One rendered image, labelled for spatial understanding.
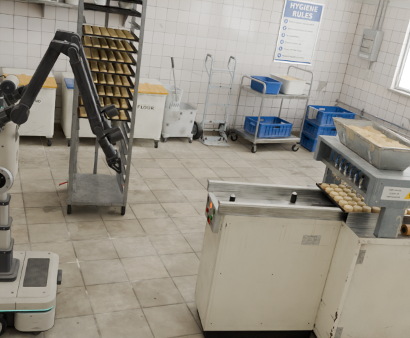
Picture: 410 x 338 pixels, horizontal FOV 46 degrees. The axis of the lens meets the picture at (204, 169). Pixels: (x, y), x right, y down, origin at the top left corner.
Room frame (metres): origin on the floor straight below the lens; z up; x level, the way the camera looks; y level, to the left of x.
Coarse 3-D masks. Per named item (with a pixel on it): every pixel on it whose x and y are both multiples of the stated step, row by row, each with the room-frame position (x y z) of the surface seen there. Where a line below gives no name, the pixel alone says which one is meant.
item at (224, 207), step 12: (228, 204) 2.36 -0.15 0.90; (240, 204) 2.38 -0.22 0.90; (252, 204) 2.40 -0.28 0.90; (264, 204) 2.43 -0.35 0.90; (276, 216) 2.43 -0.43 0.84; (288, 216) 2.44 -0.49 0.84; (300, 216) 2.46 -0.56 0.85; (312, 216) 2.48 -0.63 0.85; (324, 216) 2.50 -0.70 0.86; (336, 216) 2.51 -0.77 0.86
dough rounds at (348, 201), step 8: (328, 184) 2.84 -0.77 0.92; (328, 192) 2.75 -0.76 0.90; (336, 192) 2.72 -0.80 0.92; (344, 192) 2.74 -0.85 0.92; (336, 200) 2.64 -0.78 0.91; (344, 200) 2.65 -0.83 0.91; (352, 200) 2.67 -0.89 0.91; (360, 200) 2.67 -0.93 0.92; (344, 208) 2.52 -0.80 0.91; (352, 208) 2.52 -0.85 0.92; (360, 208) 2.54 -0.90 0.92; (368, 208) 2.56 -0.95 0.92; (376, 208) 2.58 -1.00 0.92
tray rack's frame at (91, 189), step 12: (108, 0) 4.29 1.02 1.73; (72, 108) 4.20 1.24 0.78; (96, 144) 4.29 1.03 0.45; (96, 156) 4.29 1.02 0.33; (96, 168) 4.29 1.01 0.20; (84, 180) 4.09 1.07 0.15; (96, 180) 4.14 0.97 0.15; (108, 180) 4.18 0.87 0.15; (84, 192) 3.83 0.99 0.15; (96, 192) 3.87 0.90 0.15; (108, 192) 3.91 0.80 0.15; (72, 204) 3.63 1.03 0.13; (84, 204) 3.66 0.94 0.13; (96, 204) 3.68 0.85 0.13; (108, 204) 3.71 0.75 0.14; (120, 204) 3.74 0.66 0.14
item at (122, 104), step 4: (80, 96) 3.98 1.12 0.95; (80, 100) 3.84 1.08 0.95; (100, 100) 3.87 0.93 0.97; (104, 100) 3.92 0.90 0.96; (108, 100) 3.91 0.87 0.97; (112, 100) 3.94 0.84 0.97; (116, 100) 3.96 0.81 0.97; (120, 100) 4.00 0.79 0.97; (124, 100) 4.01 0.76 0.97; (80, 104) 3.72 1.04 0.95; (104, 104) 3.84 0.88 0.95; (108, 104) 3.78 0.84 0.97; (116, 104) 3.82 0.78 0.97; (120, 104) 3.90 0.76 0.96; (124, 104) 3.86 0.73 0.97; (128, 108) 3.83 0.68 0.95
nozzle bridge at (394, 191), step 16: (320, 144) 2.98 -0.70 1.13; (336, 144) 2.85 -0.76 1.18; (320, 160) 2.99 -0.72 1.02; (352, 160) 2.57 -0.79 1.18; (368, 176) 2.54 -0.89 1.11; (384, 176) 2.36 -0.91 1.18; (400, 176) 2.41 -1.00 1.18; (368, 192) 2.35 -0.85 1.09; (384, 192) 2.35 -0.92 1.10; (400, 192) 2.37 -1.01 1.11; (384, 208) 2.37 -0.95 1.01; (400, 208) 2.38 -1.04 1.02; (384, 224) 2.36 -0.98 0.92; (400, 224) 2.38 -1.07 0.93
